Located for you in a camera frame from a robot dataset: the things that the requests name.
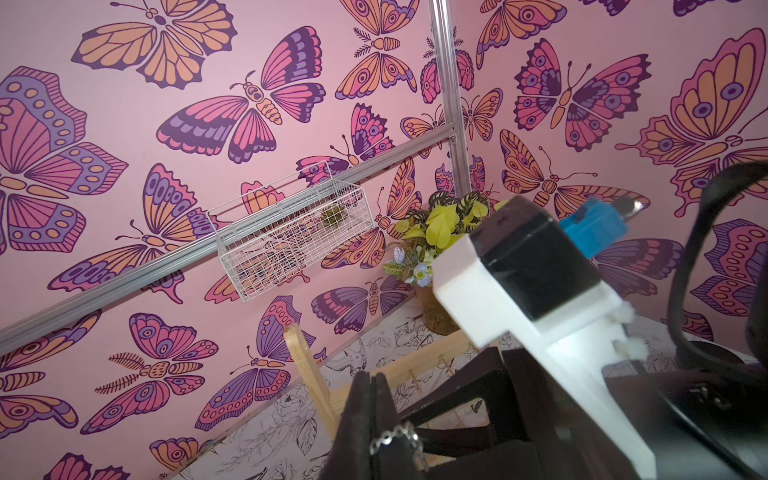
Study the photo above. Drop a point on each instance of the small succulent in basket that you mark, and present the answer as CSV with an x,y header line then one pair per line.
x,y
333,217

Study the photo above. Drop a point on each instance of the white wire basket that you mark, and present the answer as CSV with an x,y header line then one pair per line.
x,y
271,232

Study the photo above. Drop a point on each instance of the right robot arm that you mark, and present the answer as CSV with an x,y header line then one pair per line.
x,y
698,424

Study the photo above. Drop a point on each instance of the wooden jewelry display stand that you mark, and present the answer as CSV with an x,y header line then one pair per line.
x,y
330,404

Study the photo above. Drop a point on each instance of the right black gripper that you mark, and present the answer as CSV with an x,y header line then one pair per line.
x,y
534,429

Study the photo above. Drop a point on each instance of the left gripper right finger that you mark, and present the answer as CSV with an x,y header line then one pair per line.
x,y
396,450

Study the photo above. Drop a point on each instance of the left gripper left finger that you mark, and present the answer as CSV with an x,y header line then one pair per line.
x,y
349,457

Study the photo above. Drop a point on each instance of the potted green plant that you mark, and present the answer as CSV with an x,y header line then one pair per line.
x,y
426,234

